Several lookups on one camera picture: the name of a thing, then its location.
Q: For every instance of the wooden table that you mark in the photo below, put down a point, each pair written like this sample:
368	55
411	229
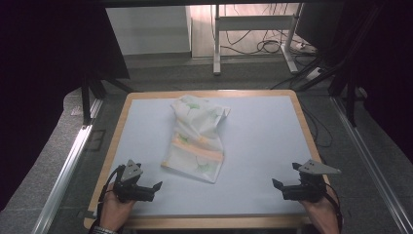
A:
207	223

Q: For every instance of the dark floor hatch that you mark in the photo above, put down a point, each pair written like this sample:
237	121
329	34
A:
96	140

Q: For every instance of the dark curtain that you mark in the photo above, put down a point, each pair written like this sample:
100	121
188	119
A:
396	81
42	81

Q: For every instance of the white cabinet panel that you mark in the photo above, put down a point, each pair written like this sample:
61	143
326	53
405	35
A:
146	29

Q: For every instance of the person's right hand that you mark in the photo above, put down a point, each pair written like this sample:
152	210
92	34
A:
324	216

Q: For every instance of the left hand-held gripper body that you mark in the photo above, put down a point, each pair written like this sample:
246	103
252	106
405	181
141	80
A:
133	191

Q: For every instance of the light blue table mat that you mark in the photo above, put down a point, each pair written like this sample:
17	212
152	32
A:
259	146

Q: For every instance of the white metal desk frame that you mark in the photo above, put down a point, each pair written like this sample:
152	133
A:
217	42

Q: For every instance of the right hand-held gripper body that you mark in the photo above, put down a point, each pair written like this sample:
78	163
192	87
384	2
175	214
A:
308	191

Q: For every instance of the person's left hand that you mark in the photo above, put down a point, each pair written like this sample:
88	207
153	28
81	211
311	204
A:
113	213

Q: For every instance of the white power strip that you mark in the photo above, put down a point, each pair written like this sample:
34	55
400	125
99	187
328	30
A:
313	73

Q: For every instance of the white leaf-print cloth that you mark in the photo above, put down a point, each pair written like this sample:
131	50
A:
198	136

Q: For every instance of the black metal stand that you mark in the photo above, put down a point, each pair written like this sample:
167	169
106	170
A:
85	104
350	100

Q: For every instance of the aluminium floor rail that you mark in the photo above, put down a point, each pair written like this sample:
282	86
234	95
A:
68	162
367	156

